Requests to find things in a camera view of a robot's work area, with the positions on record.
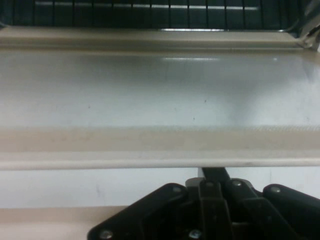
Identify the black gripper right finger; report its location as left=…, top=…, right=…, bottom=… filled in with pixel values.
left=201, top=166, right=320, bottom=240

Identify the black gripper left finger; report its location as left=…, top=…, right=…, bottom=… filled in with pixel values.
left=87, top=179, right=230, bottom=240

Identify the oven door with bar handle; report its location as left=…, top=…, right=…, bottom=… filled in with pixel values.
left=0, top=24, right=320, bottom=171

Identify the cream toaster oven body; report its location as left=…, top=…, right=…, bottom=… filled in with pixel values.
left=0, top=0, right=320, bottom=52

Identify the metal wire oven rack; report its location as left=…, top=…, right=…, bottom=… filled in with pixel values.
left=0, top=0, right=311, bottom=32

